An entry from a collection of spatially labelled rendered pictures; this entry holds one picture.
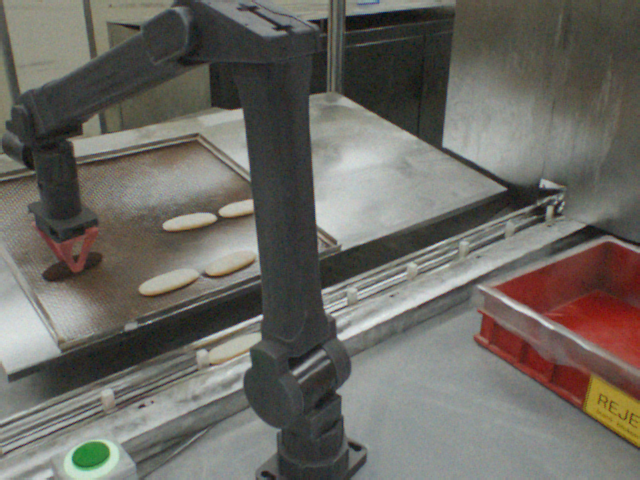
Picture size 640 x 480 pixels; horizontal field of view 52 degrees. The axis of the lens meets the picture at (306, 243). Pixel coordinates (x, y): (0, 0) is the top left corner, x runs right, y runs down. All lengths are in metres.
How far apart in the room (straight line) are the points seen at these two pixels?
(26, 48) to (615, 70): 3.51
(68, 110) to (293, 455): 0.50
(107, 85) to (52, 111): 0.13
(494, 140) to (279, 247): 0.93
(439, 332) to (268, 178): 0.53
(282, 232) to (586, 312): 0.68
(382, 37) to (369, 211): 2.08
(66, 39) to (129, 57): 3.61
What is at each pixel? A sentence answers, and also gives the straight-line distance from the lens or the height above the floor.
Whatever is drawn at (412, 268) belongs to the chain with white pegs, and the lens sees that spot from 1.16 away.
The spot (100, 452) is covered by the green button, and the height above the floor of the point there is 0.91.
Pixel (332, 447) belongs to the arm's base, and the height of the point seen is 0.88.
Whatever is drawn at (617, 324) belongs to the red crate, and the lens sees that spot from 1.19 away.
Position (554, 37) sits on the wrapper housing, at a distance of 1.41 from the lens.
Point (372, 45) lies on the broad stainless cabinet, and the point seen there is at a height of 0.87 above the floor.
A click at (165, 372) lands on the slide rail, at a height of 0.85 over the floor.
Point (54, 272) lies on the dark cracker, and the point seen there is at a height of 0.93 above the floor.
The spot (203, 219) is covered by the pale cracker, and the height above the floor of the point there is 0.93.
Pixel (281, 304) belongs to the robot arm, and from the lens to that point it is 0.69.
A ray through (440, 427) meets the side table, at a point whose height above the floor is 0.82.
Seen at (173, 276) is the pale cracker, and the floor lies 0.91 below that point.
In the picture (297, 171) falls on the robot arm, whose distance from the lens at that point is 0.63.
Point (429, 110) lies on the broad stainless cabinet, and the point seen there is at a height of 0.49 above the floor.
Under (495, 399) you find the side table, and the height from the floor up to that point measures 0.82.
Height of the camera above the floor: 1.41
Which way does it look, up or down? 26 degrees down
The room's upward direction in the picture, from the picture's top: straight up
